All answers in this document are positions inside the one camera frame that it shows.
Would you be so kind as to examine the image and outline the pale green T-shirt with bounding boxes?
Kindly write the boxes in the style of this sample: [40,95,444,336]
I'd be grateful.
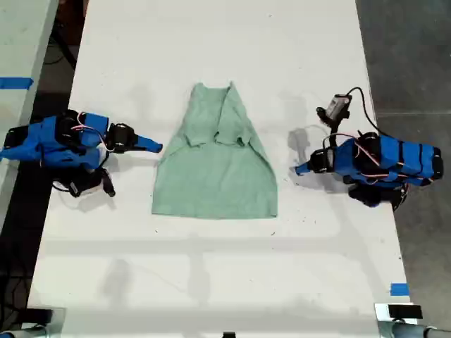
[152,80,280,220]

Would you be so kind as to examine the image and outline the long blue tape strip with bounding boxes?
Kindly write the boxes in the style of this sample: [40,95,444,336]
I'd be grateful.
[0,77,35,89]

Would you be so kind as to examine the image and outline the white side table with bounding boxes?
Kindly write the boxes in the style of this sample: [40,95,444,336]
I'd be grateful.
[0,0,60,230]

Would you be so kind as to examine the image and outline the black box on white plate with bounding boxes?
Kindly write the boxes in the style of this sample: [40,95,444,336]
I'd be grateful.
[387,304,423,320]

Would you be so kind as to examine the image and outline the black box on metal plate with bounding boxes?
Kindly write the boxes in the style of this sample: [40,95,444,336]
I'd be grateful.
[25,307,54,325]

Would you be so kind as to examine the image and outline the grey metal pipe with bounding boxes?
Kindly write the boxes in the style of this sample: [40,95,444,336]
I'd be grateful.
[382,322,451,338]

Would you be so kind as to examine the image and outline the black camera stalk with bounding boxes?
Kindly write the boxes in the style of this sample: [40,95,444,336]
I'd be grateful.
[92,167,116,198]
[316,107,350,150]

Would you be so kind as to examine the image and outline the grey camera box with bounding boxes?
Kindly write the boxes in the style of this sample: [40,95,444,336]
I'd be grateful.
[325,93,352,120]

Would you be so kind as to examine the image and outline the black camera cable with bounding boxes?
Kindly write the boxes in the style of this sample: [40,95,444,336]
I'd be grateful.
[346,87,382,137]
[51,179,73,194]

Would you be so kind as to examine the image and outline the black floor cable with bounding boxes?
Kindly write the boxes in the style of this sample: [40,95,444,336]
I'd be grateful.
[44,33,78,70]

